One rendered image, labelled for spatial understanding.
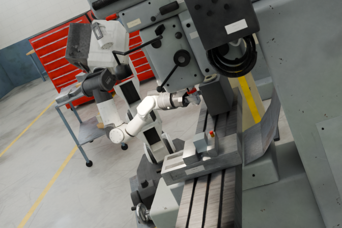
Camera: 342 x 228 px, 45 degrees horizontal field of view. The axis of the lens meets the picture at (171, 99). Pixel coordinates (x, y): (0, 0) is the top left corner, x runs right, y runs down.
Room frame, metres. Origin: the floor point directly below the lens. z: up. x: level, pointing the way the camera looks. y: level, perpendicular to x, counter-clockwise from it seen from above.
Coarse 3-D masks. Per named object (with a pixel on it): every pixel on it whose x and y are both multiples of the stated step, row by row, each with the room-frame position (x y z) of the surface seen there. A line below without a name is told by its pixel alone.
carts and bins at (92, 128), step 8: (80, 80) 5.02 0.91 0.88; (64, 88) 5.26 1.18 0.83; (72, 88) 5.04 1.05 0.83; (80, 88) 4.69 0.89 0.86; (64, 96) 4.60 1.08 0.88; (72, 96) 4.61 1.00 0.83; (80, 96) 4.50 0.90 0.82; (56, 104) 4.60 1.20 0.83; (64, 104) 4.50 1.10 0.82; (72, 104) 5.28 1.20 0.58; (64, 120) 4.50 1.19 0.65; (80, 120) 5.26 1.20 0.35; (88, 120) 5.24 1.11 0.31; (96, 120) 5.09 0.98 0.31; (80, 128) 5.05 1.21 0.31; (88, 128) 4.92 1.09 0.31; (96, 128) 4.78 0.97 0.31; (72, 136) 4.50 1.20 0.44; (80, 136) 4.75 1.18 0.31; (88, 136) 4.63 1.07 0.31; (96, 136) 4.51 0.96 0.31; (80, 144) 4.50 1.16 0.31; (88, 160) 4.50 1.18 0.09
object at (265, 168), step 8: (272, 144) 1.77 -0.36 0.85; (272, 152) 1.67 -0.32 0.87; (256, 160) 1.61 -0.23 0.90; (264, 160) 1.58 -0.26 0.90; (272, 160) 1.57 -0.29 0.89; (248, 168) 1.60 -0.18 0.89; (256, 168) 1.59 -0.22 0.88; (264, 168) 1.58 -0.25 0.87; (272, 168) 1.57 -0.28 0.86; (248, 176) 1.60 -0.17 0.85; (256, 176) 1.59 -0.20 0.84; (264, 176) 1.58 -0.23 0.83; (272, 176) 1.57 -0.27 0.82; (176, 184) 1.72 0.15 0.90; (248, 184) 1.61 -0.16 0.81; (256, 184) 1.59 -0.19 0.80; (264, 184) 1.58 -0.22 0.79; (176, 192) 1.71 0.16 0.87; (176, 200) 1.72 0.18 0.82
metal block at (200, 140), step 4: (204, 132) 1.63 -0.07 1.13; (196, 136) 1.62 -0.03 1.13; (200, 136) 1.61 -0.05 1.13; (204, 136) 1.59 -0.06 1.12; (196, 140) 1.59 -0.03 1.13; (200, 140) 1.58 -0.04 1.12; (204, 140) 1.58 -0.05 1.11; (196, 144) 1.59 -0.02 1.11; (200, 144) 1.58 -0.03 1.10; (204, 144) 1.58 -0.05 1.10; (196, 148) 1.59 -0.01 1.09; (200, 148) 1.59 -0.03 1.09; (204, 148) 1.58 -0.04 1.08; (200, 152) 1.59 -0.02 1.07
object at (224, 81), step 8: (208, 80) 2.08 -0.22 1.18; (216, 80) 2.06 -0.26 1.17; (224, 80) 2.15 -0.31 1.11; (200, 88) 2.08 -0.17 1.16; (208, 88) 2.07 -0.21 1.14; (216, 88) 2.05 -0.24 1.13; (224, 88) 2.09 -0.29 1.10; (208, 96) 2.08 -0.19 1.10; (216, 96) 2.06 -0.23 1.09; (224, 96) 2.05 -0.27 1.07; (232, 96) 2.18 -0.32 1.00; (208, 104) 2.08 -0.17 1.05; (216, 104) 2.07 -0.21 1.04; (224, 104) 2.05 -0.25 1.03; (216, 112) 2.07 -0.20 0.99
